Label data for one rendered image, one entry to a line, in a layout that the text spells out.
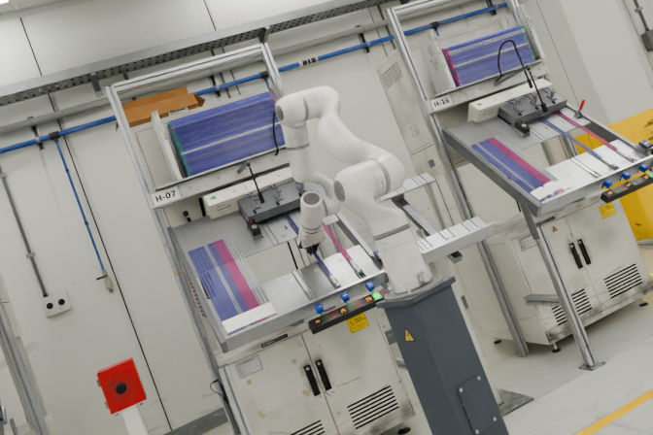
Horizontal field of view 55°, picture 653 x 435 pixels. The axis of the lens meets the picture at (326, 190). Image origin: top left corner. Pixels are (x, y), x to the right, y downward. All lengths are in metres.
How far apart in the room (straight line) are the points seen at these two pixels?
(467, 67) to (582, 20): 2.04
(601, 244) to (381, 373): 1.32
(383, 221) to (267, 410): 1.13
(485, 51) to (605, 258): 1.22
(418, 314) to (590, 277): 1.65
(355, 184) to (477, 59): 1.72
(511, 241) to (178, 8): 2.84
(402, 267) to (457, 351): 0.29
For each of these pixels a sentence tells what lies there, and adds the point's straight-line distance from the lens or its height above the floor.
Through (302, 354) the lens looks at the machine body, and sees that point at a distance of 2.71.
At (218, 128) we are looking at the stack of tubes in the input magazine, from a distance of 2.87.
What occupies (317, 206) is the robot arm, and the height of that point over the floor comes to 1.06.
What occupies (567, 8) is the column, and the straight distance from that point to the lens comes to 5.24.
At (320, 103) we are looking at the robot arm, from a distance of 2.12.
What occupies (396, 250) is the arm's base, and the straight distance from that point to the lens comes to 1.88.
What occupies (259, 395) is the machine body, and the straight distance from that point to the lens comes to 2.70.
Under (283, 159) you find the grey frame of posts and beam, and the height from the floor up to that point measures 1.33.
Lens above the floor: 1.00
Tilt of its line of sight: 2 degrees up
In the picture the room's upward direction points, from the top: 21 degrees counter-clockwise
